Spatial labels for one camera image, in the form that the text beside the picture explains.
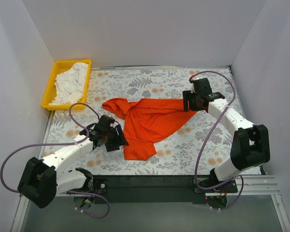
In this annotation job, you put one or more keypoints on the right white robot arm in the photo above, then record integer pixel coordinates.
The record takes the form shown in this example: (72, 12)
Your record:
(250, 143)

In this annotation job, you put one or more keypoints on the floral table mat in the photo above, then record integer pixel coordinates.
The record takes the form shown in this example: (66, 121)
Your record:
(183, 153)

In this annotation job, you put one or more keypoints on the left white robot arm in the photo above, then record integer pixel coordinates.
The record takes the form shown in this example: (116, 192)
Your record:
(43, 179)

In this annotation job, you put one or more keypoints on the yellow plastic bin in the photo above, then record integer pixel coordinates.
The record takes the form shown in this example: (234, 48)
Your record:
(61, 66)

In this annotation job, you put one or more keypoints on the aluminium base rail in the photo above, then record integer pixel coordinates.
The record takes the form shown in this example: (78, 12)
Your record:
(254, 185)

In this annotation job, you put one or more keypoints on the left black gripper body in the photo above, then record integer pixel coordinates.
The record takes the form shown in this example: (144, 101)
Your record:
(115, 139)

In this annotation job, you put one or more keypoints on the white t shirt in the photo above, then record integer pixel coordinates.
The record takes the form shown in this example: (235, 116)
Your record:
(70, 85)

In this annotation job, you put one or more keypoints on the orange t shirt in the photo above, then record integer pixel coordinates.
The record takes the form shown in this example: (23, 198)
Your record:
(147, 122)

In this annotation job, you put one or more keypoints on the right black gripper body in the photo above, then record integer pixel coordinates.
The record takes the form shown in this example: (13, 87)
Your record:
(190, 100)

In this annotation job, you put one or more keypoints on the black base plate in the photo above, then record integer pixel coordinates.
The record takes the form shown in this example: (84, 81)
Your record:
(154, 189)

